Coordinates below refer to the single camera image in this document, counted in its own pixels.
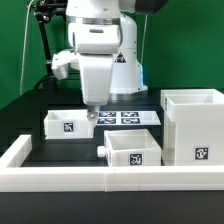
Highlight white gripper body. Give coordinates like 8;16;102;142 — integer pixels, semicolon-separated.
78;54;113;106

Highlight black camera stand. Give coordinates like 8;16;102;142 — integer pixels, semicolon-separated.
31;0;68;90

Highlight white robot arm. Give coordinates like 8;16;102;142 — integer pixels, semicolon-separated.
66;0;169;120

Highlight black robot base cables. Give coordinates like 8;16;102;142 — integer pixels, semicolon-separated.
33;73;81;90

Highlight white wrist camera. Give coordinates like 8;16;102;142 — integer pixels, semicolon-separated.
51;49;80;80

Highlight white workspace border frame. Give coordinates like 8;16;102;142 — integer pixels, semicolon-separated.
0;135;224;192

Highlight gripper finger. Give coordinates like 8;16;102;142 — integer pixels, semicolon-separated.
87;105;100;120

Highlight white fiducial marker plate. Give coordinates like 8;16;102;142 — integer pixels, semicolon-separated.
97;111;161;126

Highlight white drawer box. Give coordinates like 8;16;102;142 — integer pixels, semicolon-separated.
97;129;161;167
44;109;96;139

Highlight white hanging cable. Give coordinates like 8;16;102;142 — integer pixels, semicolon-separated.
19;0;36;96

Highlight white drawer cabinet frame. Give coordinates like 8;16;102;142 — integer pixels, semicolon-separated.
160;89;224;166

